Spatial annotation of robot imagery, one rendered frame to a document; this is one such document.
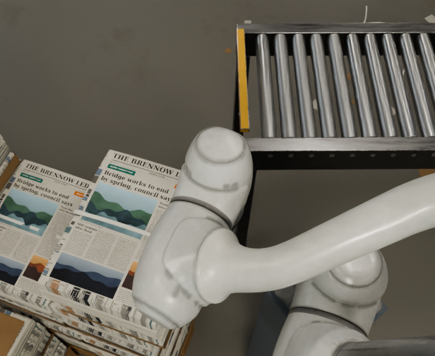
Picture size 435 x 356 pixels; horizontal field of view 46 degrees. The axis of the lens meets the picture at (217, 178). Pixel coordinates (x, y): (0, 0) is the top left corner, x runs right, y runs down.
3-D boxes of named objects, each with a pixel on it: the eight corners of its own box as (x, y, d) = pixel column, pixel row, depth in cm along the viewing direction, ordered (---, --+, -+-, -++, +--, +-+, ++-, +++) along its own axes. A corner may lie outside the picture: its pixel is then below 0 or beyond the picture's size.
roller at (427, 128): (420, 147, 167) (426, 139, 163) (395, 40, 190) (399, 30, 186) (436, 147, 167) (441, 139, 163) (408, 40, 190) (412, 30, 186)
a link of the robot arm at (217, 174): (200, 158, 89) (169, 222, 83) (198, 103, 75) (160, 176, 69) (259, 179, 87) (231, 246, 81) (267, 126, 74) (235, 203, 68)
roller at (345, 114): (348, 138, 162) (361, 141, 164) (330, 29, 185) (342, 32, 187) (339, 146, 166) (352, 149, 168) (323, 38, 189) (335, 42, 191)
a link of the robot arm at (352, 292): (376, 273, 115) (409, 234, 95) (356, 351, 106) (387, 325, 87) (306, 246, 118) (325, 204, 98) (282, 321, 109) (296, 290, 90)
